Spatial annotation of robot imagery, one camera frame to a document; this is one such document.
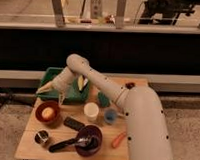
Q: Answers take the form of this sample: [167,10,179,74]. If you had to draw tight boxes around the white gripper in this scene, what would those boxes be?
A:
[37,67,76,106]

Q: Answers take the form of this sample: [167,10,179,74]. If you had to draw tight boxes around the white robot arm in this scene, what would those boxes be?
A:
[37,53,173,160]

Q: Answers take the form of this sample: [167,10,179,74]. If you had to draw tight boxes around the red bowl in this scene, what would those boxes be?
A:
[35,100,60,124]

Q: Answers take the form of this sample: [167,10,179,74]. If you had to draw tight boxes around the yellow apple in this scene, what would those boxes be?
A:
[42,107,55,120]

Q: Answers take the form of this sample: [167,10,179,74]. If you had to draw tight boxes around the dark purple bowl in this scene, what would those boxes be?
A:
[75,125,103,157]

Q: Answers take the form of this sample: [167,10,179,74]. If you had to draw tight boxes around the green plastic tray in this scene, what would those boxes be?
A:
[36,67,89,104]

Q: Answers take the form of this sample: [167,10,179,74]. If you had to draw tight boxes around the corn cob in tray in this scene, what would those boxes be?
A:
[77,76,88,92]

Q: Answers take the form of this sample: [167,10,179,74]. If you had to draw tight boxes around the black remote block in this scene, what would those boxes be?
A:
[64,117,85,131]

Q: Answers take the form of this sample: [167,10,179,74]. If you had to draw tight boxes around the cream plastic cup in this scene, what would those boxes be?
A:
[84,102,99,122]

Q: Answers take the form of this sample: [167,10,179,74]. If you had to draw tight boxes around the green sponge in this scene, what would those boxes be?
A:
[98,91,111,108]

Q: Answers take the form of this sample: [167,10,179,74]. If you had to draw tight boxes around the small metal can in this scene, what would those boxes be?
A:
[35,130,49,145]

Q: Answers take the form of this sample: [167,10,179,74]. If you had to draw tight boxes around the wooden table board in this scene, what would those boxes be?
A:
[14,72,150,160]

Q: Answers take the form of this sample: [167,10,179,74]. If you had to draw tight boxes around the blue plastic cup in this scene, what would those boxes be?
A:
[104,108,118,125]

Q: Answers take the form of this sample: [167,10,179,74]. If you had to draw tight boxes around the dark red small object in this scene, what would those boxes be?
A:
[125,82,135,89]

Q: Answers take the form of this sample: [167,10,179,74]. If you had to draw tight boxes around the orange carrot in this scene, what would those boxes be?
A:
[112,132,126,148]

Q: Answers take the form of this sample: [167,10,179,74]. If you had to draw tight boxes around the black handled metal spoon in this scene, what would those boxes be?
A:
[48,137,91,153]

